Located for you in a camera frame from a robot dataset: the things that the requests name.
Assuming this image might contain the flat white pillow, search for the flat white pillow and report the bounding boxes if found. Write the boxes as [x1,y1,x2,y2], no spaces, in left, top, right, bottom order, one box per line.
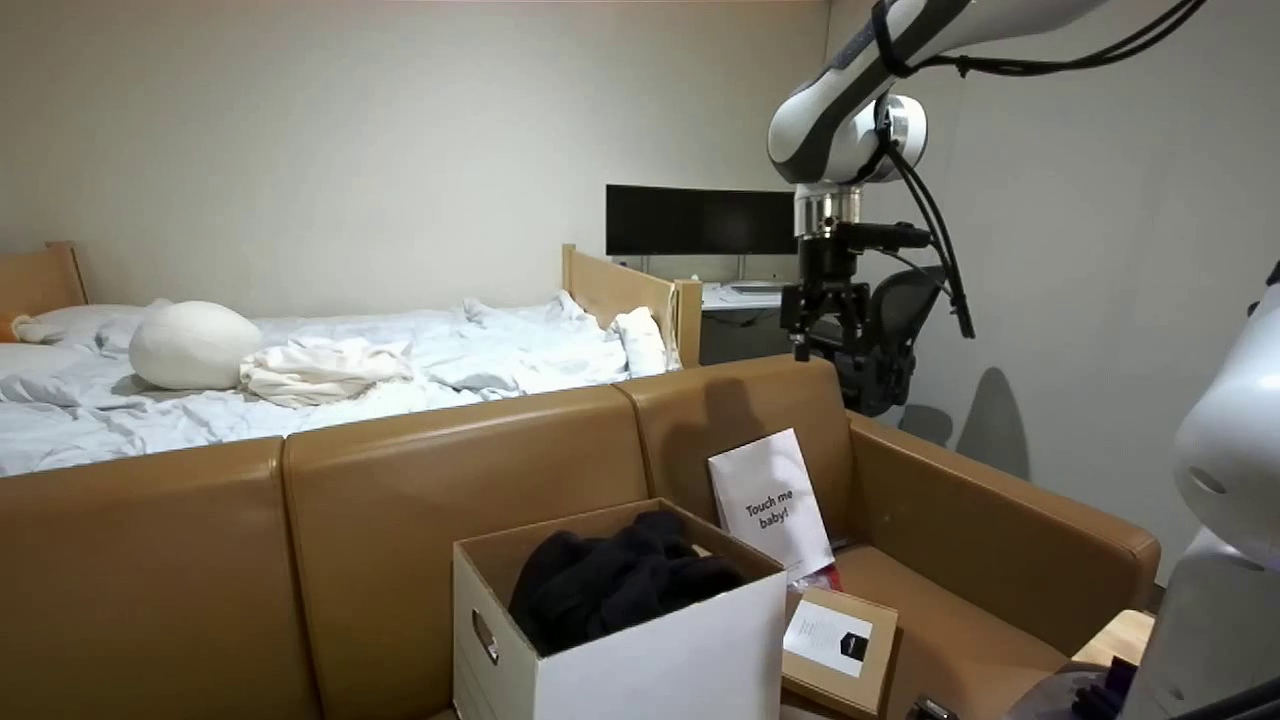
[11,302,153,352]

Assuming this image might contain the small brown box with label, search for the small brown box with label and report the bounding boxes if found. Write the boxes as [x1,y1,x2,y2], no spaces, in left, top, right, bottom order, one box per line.
[779,586,900,718]

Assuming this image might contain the papers on desk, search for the papers on desk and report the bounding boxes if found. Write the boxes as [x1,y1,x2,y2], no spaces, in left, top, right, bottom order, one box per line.
[702,282,787,310]

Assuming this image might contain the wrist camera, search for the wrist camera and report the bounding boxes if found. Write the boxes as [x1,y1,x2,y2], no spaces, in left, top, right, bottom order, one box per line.
[836,222,933,252]

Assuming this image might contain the dark purple object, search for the dark purple object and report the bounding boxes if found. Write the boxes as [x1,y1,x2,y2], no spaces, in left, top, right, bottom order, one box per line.
[1070,655,1143,720]

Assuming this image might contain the red packet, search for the red packet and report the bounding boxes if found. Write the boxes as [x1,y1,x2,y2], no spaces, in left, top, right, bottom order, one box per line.
[788,563,847,597]

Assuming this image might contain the white printed paper bag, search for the white printed paper bag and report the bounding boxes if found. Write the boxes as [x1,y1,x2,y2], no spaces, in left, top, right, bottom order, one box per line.
[706,428,836,582]

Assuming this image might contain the row of monitors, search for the row of monitors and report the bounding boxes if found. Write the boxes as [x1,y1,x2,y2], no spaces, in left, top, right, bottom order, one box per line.
[605,183,799,258]

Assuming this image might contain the round white pillow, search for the round white pillow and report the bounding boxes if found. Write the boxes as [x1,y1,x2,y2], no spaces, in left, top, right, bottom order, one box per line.
[127,300,265,392]

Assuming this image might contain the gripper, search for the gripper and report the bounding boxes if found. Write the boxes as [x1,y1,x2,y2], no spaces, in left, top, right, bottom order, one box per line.
[780,236,872,363]

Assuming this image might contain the white bed blanket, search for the white bed blanket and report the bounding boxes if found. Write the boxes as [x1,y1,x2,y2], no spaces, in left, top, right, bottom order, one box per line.
[0,290,671,478]

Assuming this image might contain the white cardboard box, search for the white cardboard box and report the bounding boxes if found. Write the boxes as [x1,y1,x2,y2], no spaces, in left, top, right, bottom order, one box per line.
[452,497,789,720]

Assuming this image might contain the light wooden table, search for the light wooden table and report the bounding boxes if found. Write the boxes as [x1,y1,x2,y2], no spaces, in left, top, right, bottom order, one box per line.
[1070,608,1157,668]

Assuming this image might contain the black office chair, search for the black office chair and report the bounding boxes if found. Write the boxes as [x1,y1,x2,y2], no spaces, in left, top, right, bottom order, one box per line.
[812,264,953,419]

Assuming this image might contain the cream crumpled cloth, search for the cream crumpled cloth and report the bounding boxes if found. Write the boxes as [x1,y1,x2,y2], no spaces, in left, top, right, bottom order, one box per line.
[238,337,417,410]

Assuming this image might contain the black cloth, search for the black cloth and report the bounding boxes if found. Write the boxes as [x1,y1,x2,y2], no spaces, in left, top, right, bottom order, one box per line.
[507,510,747,657]

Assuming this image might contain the tan leather couch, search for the tan leather couch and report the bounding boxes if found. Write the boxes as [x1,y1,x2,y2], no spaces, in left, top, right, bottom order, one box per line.
[0,354,1162,720]

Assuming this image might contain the desk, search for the desk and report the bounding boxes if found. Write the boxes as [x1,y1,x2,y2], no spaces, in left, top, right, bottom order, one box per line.
[698,280,801,367]

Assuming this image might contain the wooden bed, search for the wooden bed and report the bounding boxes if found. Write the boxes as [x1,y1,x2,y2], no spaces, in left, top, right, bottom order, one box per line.
[0,240,704,478]

